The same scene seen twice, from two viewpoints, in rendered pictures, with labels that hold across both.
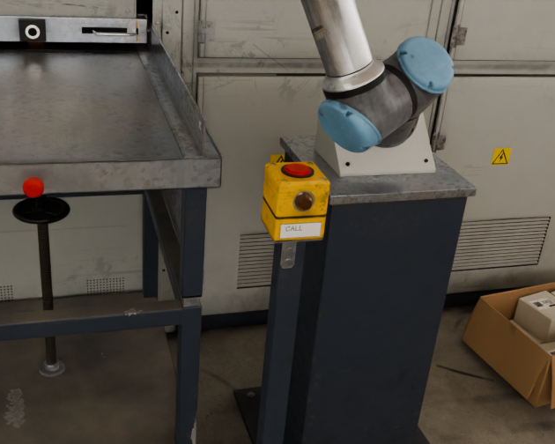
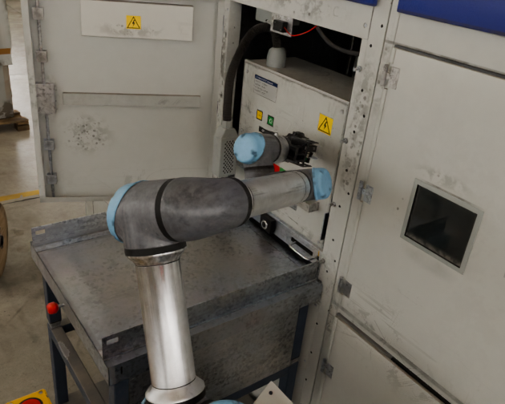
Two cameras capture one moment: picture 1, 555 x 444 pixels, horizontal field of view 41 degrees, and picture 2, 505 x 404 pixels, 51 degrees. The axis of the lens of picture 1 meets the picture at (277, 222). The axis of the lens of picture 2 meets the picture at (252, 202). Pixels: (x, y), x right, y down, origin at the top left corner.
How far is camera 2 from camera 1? 1.49 m
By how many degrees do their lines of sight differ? 61
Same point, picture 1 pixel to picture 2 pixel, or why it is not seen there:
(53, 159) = (73, 300)
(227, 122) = (346, 365)
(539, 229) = not seen: outside the picture
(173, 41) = (329, 280)
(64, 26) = (284, 231)
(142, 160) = (86, 334)
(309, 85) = (413, 389)
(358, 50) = (155, 372)
